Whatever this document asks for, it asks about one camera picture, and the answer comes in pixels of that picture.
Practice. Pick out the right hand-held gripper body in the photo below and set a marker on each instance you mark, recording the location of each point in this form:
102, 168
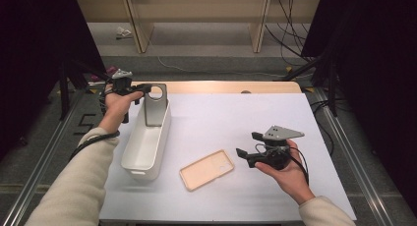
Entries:
277, 157

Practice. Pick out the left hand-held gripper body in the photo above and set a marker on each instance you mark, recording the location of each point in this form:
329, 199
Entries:
123, 85

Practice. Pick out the grey metal plate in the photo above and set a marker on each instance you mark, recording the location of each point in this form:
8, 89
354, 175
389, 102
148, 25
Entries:
155, 111

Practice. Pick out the beige phone case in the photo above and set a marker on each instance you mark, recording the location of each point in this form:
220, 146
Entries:
206, 170

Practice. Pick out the white plastic storage bin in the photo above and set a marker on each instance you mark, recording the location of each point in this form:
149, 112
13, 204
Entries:
144, 147

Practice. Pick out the person's left hand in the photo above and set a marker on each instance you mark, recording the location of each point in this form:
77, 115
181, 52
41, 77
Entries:
116, 109

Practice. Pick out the person's right hand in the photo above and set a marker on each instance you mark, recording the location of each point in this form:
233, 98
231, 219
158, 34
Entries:
291, 178

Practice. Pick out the pink object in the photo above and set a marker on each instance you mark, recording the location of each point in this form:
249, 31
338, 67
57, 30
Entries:
109, 70

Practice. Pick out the yellow tape piece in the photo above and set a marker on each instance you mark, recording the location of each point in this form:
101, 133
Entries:
308, 89
93, 91
288, 68

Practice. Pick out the white table sheet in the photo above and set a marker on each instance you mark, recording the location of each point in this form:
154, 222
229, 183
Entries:
213, 121

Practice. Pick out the crumpled white paper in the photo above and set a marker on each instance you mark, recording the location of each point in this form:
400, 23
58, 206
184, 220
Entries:
123, 32

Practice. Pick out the black metal stand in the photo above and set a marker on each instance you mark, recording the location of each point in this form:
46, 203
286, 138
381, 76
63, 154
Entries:
332, 88
64, 95

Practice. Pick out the light wooden shelf unit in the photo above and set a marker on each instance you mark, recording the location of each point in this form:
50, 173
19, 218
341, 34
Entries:
196, 10

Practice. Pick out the black curtain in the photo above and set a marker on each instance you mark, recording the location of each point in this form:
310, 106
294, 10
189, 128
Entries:
377, 72
29, 55

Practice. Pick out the aluminium floor rail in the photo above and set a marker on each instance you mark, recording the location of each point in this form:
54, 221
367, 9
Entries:
357, 173
32, 183

